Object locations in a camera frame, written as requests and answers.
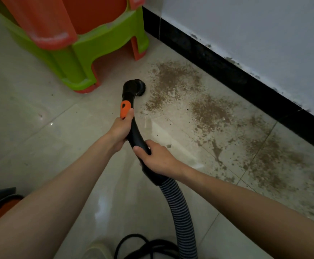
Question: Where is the black ribbed vacuum hose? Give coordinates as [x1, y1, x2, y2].
[120, 79, 198, 259]

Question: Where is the grey vacuum cleaner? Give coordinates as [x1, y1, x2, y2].
[0, 187, 25, 232]

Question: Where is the black baseboard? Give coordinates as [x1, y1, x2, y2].
[142, 6, 314, 157]

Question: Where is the person's right forearm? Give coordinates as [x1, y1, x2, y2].
[176, 162, 314, 259]

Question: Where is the person's left hand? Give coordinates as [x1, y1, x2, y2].
[106, 108, 135, 155]

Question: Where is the black power cord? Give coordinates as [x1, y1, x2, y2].
[113, 234, 180, 259]

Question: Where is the person's left forearm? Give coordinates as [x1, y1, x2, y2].
[0, 133, 118, 259]

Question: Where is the person's right hand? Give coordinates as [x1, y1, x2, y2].
[133, 139, 186, 181]

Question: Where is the green plastic stool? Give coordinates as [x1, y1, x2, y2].
[0, 1, 150, 91]

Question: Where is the orange plastic stool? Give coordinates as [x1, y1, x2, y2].
[0, 0, 148, 94]

